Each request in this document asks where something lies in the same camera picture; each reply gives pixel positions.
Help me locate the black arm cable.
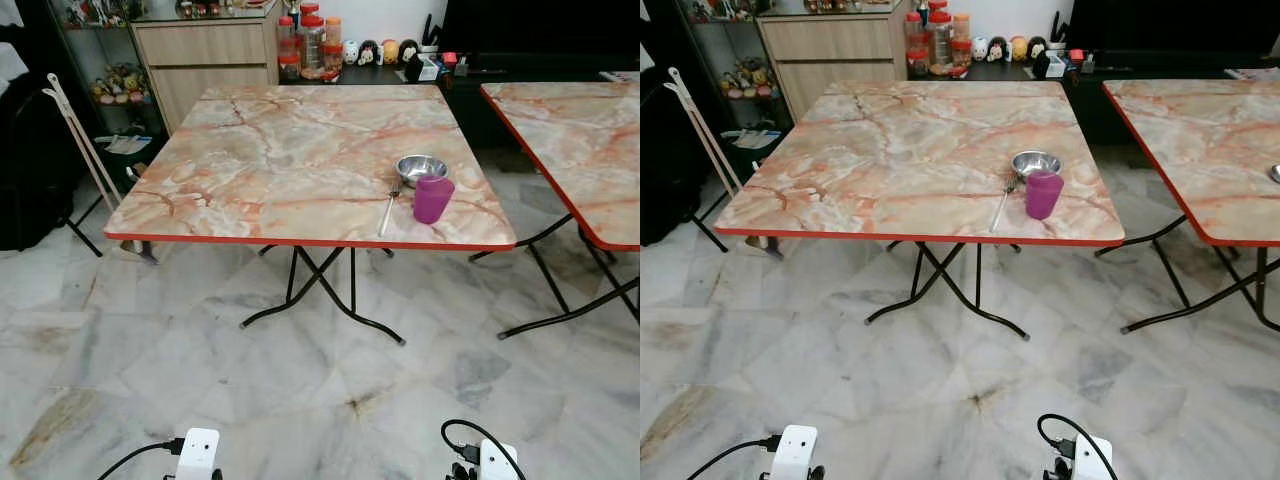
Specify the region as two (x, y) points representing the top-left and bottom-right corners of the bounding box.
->
(687, 435), (783, 480)
(97, 438), (187, 480)
(441, 419), (528, 480)
(1037, 413), (1121, 480)

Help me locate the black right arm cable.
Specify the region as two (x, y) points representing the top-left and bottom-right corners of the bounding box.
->
(441, 419), (528, 480)
(1037, 413), (1121, 480)

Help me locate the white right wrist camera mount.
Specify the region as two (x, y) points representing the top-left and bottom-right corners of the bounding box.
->
(478, 440), (519, 480)
(1072, 436), (1114, 480)

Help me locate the large black bag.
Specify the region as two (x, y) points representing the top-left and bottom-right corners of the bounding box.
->
(640, 80), (716, 246)
(0, 90), (86, 251)

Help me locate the marble-pattern folding table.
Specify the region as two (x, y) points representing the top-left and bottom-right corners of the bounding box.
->
(104, 84), (518, 346)
(470, 81), (641, 341)
(1095, 78), (1280, 335)
(713, 79), (1127, 342)

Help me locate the beige folding rack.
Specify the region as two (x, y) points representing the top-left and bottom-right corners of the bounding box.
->
(42, 72), (126, 213)
(664, 66), (746, 196)

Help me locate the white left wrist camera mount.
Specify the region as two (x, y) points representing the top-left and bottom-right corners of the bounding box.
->
(174, 428), (222, 480)
(779, 425), (820, 480)

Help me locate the black glass display shelf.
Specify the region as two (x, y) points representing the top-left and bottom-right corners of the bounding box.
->
(675, 0), (791, 151)
(45, 0), (171, 171)

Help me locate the purple plastic cup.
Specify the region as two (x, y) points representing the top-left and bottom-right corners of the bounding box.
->
(1025, 170), (1065, 221)
(413, 174), (456, 225)

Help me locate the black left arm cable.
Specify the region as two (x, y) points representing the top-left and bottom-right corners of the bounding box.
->
(687, 435), (783, 480)
(97, 438), (187, 480)

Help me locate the wooden drawer cabinet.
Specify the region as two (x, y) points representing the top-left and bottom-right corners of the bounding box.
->
(131, 10), (281, 131)
(757, 8), (909, 123)

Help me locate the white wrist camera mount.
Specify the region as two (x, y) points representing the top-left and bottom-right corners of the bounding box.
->
(1072, 436), (1114, 480)
(174, 428), (222, 480)
(779, 425), (820, 480)
(478, 440), (519, 480)

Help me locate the small steel bowl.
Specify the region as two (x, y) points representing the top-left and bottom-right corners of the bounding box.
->
(396, 154), (449, 189)
(1011, 150), (1064, 183)

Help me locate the large clear jar red lid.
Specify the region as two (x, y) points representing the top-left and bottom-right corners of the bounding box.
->
(927, 10), (953, 69)
(300, 14), (326, 71)

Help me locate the black television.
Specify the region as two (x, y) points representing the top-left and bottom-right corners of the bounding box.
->
(1068, 0), (1280, 53)
(440, 0), (641, 56)

